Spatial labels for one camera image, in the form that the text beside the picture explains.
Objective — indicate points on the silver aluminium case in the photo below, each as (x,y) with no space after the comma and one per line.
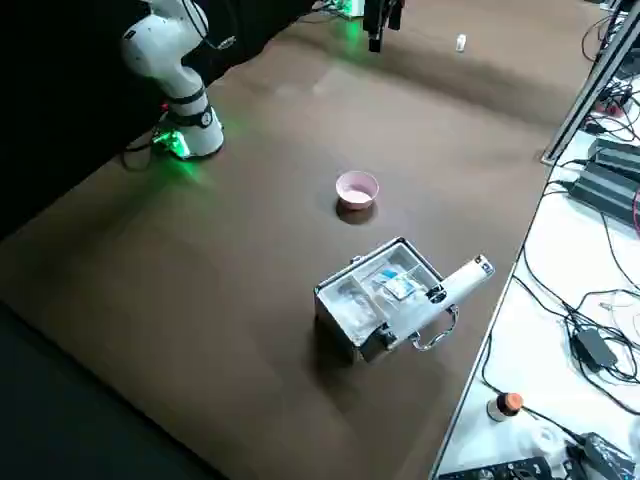
(340,325)

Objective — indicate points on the pink bowl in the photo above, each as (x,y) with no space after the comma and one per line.
(357,201)

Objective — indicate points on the aluminium frame post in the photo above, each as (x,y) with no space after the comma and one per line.
(577,105)

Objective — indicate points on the black power brick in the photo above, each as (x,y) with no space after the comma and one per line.
(600,190)
(617,152)

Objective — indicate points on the black electronic device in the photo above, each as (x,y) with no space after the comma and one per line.
(500,472)

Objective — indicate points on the grey power adapter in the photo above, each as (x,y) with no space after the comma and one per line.
(607,457)

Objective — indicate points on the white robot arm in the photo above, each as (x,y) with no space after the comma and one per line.
(160,50)

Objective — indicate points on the white tape roll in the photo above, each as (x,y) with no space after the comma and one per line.
(542,440)

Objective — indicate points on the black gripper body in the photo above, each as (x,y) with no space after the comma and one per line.
(382,12)

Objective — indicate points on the clear plastic bag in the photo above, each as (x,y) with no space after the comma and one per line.
(352,300)

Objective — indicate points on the small black power adapter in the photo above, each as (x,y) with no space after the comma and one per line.
(595,349)

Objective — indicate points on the blue white packet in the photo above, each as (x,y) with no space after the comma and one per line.
(401,290)
(387,275)

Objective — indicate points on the orange emergency stop button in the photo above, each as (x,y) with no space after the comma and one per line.
(511,401)

